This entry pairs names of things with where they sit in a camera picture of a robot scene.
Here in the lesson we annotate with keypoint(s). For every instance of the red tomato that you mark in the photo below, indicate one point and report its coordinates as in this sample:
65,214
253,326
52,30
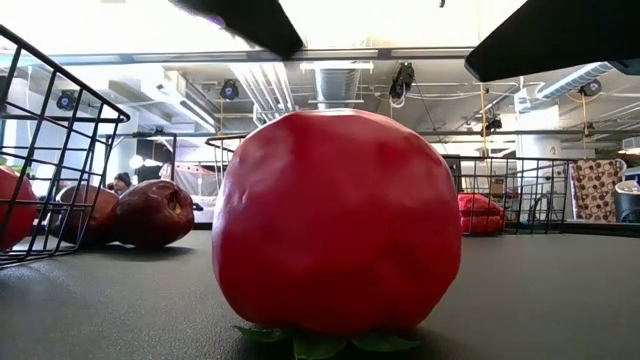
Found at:
17,215
335,225

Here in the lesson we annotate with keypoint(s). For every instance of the red bell pepper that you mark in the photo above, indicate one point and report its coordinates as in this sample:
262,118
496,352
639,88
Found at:
480,207

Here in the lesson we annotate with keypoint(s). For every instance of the glossy dark red apple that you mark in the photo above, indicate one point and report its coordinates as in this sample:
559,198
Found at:
150,215

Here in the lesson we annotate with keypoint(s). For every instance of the brownish dark red apple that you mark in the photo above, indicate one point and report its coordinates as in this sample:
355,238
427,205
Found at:
95,215

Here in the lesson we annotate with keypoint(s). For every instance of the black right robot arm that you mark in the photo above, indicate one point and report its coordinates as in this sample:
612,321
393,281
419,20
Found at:
550,35

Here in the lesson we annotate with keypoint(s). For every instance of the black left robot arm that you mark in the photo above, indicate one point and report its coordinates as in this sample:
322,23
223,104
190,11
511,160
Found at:
260,25

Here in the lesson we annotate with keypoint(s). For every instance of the white ceiling light fixture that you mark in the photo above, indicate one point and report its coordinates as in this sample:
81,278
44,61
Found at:
337,66

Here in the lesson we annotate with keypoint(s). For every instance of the white hanging sheet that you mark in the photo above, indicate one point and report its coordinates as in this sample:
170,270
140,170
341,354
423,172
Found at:
200,182

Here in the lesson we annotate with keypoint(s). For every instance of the person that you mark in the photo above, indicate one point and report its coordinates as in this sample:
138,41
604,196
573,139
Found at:
121,181

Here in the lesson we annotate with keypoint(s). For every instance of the black table mat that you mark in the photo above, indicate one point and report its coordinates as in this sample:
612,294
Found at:
550,300

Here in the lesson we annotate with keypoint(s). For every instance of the white ceiling pipe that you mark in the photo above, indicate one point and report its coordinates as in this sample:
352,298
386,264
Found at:
575,82

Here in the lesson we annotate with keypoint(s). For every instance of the brown dotted cloth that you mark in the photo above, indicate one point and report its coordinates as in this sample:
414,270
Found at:
595,190

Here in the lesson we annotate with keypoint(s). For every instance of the black waste bin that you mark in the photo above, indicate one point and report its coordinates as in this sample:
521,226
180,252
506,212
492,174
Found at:
629,205

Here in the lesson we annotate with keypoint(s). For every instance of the silver ventilation duct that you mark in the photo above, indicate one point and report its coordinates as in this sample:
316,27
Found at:
337,85

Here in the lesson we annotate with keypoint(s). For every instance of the black metal stand frame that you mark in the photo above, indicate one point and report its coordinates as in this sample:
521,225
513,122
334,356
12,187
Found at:
173,155

